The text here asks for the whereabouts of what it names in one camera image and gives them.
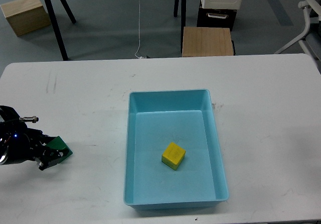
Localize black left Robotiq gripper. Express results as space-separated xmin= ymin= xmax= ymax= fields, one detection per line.
xmin=1 ymin=131 xmax=69 ymax=171

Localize green block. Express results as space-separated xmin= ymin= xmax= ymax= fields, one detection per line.
xmin=47 ymin=136 xmax=73 ymax=166

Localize yellow block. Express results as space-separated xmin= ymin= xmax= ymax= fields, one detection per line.
xmin=161 ymin=142 xmax=186 ymax=170

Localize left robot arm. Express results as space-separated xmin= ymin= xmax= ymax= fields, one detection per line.
xmin=1 ymin=105 xmax=73 ymax=171

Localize wooden box left floor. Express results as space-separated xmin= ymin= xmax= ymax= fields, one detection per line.
xmin=1 ymin=0 xmax=51 ymax=37

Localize black table legs left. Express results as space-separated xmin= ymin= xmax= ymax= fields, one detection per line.
xmin=44 ymin=0 xmax=76 ymax=61

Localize black table legs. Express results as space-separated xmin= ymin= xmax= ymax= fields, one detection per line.
xmin=173 ymin=0 xmax=187 ymax=52
xmin=44 ymin=0 xmax=76 ymax=61

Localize light blue plastic bin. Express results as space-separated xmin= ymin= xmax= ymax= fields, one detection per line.
xmin=124 ymin=89 xmax=229 ymax=209

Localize black storage crate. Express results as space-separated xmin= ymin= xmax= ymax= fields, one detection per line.
xmin=197 ymin=3 xmax=237 ymax=31

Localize black table legs centre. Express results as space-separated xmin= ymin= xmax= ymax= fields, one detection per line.
xmin=173 ymin=0 xmax=187 ymax=52

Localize white office chair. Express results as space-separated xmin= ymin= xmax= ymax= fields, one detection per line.
xmin=275 ymin=0 xmax=320 ymax=72

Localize white hanging cable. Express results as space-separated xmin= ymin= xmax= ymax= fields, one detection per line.
xmin=134 ymin=0 xmax=148 ymax=59

